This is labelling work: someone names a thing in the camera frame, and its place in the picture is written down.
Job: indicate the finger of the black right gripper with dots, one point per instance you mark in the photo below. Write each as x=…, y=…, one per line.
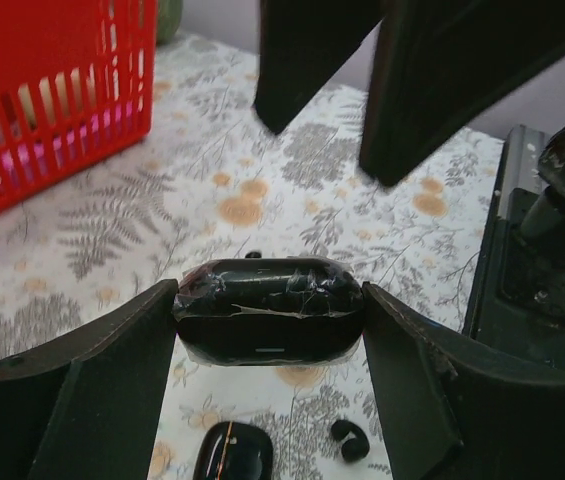
x=439, y=64
x=302, y=44

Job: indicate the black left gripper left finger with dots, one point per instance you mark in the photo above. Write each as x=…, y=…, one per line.
x=86, y=405

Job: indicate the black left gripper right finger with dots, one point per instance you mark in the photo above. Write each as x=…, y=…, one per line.
x=453, y=408

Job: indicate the taped black charging case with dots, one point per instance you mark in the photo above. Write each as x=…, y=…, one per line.
x=293, y=311

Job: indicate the glossy black gold-trim case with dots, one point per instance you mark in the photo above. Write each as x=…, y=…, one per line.
x=235, y=451

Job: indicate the green round melon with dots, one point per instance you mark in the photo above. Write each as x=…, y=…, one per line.
x=169, y=15

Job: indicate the floral table mat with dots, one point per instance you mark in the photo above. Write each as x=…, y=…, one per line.
x=210, y=183

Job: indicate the pink package in basket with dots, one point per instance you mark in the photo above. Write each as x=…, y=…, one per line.
x=103, y=127

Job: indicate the red plastic shopping basket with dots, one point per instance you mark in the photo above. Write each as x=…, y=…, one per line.
x=61, y=62

